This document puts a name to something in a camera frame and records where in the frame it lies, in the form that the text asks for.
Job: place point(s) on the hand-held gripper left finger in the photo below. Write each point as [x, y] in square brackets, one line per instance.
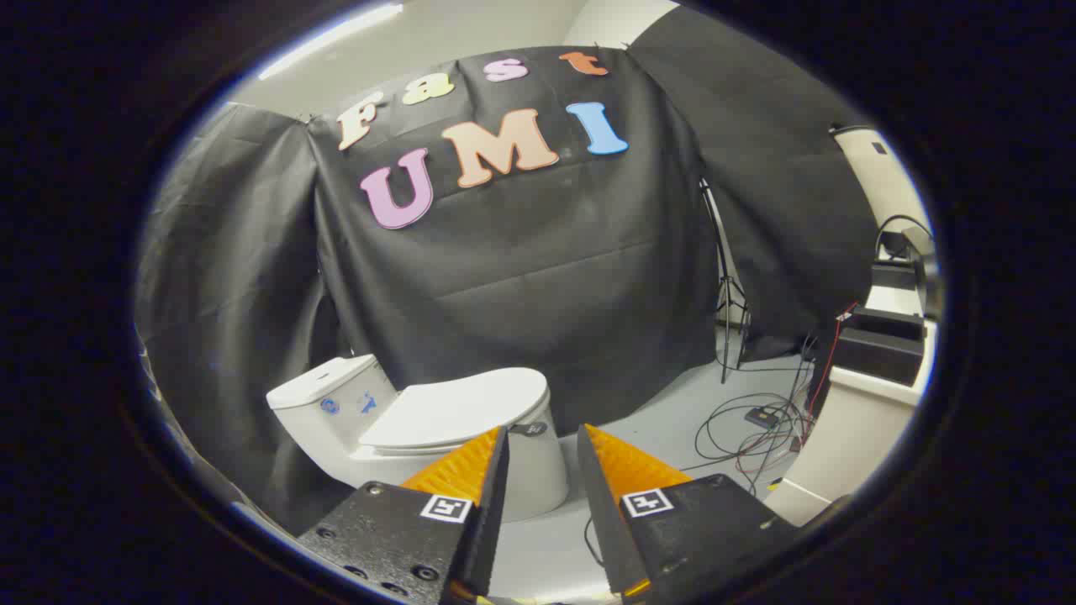
[492, 504]

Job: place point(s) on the white toilet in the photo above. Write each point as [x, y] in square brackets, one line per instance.
[328, 416]

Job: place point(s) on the black backdrop cloth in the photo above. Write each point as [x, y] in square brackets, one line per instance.
[538, 277]

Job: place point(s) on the small black power adapter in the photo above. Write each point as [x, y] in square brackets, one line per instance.
[762, 417]

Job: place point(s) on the small black box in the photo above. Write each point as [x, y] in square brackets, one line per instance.
[893, 276]

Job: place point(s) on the black tripod stand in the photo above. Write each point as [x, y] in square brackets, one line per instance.
[725, 277]

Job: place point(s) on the flat black box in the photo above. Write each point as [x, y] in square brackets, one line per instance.
[887, 322]

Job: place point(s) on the white counter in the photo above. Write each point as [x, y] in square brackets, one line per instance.
[849, 428]

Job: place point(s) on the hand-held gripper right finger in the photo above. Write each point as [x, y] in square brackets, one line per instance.
[597, 504]

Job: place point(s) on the large black box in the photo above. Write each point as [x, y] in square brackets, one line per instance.
[878, 357]

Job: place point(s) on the white cylinder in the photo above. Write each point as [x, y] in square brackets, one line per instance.
[878, 172]

